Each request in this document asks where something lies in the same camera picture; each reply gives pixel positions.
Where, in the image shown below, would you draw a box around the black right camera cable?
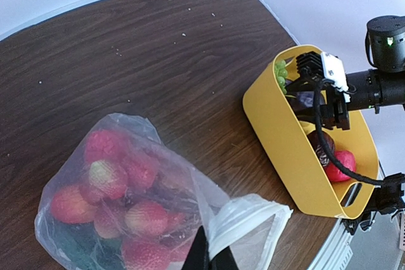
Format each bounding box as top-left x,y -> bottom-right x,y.
313,78 -> 385,188

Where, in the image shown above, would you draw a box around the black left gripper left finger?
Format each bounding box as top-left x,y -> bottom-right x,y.
182,226 -> 210,270

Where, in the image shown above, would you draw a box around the red toy cherries bunch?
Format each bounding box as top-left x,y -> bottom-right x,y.
44,128 -> 201,269

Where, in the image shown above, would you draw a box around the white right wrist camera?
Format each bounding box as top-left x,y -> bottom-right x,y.
296,51 -> 351,103

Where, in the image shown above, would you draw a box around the dark red toy beet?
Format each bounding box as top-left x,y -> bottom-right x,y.
307,130 -> 335,168

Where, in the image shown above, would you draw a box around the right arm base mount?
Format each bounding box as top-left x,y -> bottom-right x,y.
342,173 -> 404,236

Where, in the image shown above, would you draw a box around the purple toy eggplant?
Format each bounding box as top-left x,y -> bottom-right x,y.
285,90 -> 315,116

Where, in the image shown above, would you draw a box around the front aluminium rail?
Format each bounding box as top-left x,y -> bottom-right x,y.
308,219 -> 355,270

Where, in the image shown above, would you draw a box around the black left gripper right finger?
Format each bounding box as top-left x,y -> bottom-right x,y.
210,247 -> 239,270

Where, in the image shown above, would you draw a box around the pink toy fruit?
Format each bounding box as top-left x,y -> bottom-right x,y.
325,150 -> 358,183

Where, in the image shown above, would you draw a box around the clear polka dot zip bag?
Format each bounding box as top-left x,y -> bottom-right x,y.
35,113 -> 292,269

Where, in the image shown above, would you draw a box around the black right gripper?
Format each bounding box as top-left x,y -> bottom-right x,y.
284,78 -> 351,131

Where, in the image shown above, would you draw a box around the yellow plastic basket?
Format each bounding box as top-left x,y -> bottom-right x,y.
242,45 -> 374,219

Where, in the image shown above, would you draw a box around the green toy grapes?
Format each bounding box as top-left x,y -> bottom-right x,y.
274,59 -> 288,95

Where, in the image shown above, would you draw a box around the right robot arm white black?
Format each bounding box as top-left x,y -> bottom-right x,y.
286,15 -> 404,130

